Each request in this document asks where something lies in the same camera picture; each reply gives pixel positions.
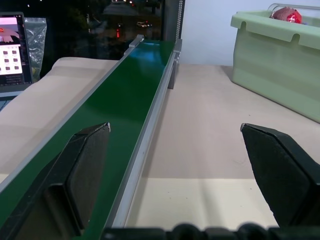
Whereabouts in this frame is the open laptop computer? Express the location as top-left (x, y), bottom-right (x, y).
top-left (0, 11), bottom-right (34, 113)

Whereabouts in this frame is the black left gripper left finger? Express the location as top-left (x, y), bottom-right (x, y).
top-left (0, 122), bottom-right (112, 240)

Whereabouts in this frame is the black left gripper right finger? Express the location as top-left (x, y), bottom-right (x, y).
top-left (240, 122), bottom-right (320, 228)

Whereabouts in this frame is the beige table cloth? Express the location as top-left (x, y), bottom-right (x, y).
top-left (0, 56), bottom-right (320, 180)

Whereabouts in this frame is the light green plastic bin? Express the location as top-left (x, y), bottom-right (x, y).
top-left (230, 9), bottom-right (320, 124)

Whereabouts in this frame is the clear plastic bag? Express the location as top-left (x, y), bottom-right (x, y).
top-left (23, 17), bottom-right (48, 81)

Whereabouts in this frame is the red packaged item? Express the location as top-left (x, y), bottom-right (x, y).
top-left (269, 6), bottom-right (303, 25)

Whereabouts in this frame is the metal bead blind chain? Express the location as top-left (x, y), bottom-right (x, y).
top-left (175, 0), bottom-right (182, 41)

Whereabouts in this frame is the green conveyor belt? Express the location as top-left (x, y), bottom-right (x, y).
top-left (0, 34), bottom-right (183, 240)

